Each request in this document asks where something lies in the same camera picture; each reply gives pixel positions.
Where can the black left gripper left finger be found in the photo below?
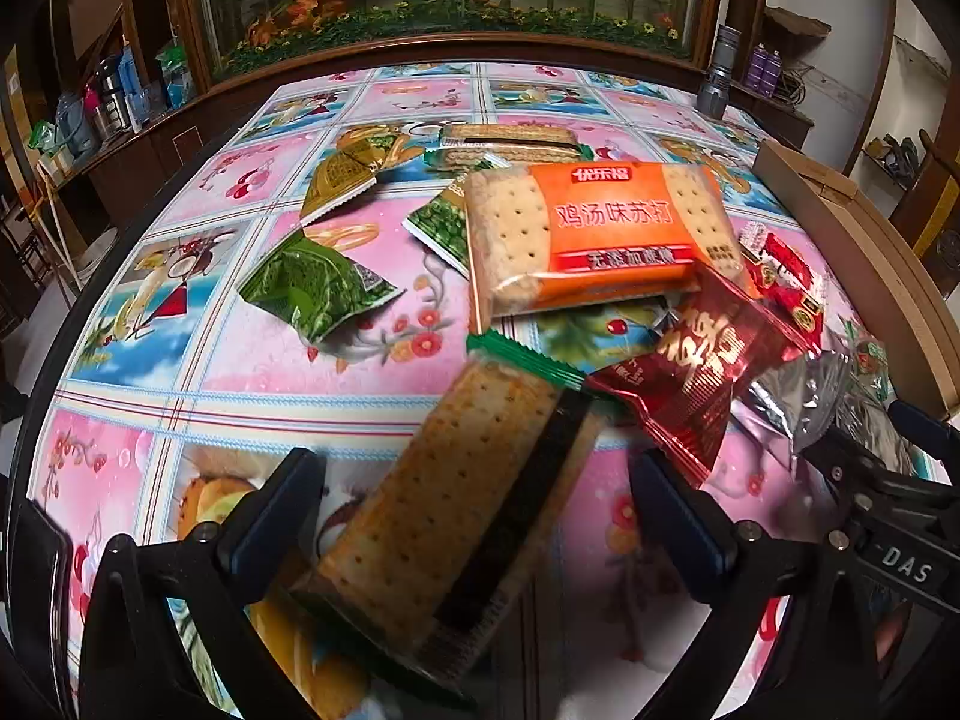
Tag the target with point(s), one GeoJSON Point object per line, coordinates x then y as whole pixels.
{"type": "Point", "coordinates": [264, 527]}

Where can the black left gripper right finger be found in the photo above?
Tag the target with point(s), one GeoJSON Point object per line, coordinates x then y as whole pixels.
{"type": "Point", "coordinates": [687, 523]}

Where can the silver foil packet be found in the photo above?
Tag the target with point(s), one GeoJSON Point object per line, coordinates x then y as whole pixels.
{"type": "Point", "coordinates": [846, 385]}

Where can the green-ended cracker packet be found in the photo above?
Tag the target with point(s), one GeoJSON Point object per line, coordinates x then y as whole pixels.
{"type": "Point", "coordinates": [431, 562]}

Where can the dark red snack packet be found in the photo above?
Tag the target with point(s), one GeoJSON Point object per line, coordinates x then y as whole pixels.
{"type": "Point", "coordinates": [681, 392]}

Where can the dark green pea packet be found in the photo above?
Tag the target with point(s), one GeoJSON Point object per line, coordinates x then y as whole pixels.
{"type": "Point", "coordinates": [313, 288]}

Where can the orange soda cracker packet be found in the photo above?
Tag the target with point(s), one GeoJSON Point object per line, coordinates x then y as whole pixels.
{"type": "Point", "coordinates": [554, 236]}

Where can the green garlic pea packet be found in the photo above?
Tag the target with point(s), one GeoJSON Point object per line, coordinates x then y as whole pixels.
{"type": "Point", "coordinates": [440, 225]}

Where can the floral patterned tablecloth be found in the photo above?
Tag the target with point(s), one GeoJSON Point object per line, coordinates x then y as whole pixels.
{"type": "Point", "coordinates": [174, 377]}

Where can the cardboard box tray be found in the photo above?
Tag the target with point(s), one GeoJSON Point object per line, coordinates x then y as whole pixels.
{"type": "Point", "coordinates": [886, 283]}

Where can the red white candy packet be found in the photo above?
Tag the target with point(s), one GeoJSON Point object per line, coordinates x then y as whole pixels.
{"type": "Point", "coordinates": [783, 278]}

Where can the olive yellow snack packet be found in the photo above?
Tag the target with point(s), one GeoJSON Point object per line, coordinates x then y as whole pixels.
{"type": "Point", "coordinates": [341, 177]}

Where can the grey flashlight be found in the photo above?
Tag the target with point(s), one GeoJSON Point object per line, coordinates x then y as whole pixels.
{"type": "Point", "coordinates": [713, 95]}

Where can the green cracker packet far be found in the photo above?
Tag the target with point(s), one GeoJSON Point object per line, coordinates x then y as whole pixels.
{"type": "Point", "coordinates": [463, 145]}

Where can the bottles on side counter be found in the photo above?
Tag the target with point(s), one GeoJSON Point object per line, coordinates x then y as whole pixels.
{"type": "Point", "coordinates": [115, 103]}

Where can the purple bottles on shelf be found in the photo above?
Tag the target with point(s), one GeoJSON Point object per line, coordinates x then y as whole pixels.
{"type": "Point", "coordinates": [763, 71]}

